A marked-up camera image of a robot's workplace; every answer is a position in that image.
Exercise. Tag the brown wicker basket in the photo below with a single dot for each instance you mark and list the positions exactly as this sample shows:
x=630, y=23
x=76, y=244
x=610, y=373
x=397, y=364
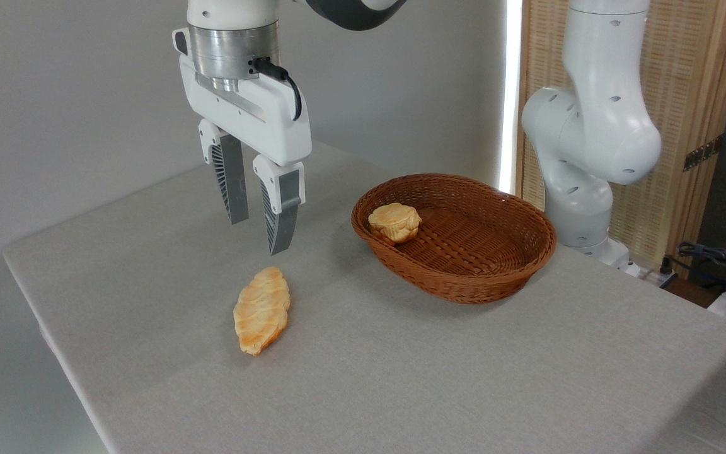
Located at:
x=464, y=265

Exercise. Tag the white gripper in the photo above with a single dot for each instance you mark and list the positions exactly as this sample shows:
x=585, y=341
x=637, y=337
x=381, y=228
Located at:
x=275, y=135

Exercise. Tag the round bread roll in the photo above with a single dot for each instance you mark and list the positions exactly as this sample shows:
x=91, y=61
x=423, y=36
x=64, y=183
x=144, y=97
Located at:
x=394, y=222

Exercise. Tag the dark metal screen hinge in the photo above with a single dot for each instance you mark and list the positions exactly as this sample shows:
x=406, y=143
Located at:
x=703, y=152

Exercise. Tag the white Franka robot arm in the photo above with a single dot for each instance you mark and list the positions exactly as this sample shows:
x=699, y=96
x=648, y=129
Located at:
x=596, y=126

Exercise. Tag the long croissant bread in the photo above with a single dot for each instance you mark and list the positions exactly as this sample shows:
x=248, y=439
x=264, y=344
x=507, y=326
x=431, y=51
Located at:
x=261, y=310

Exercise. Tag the white power strip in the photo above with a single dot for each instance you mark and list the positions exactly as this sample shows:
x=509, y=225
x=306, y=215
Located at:
x=656, y=277

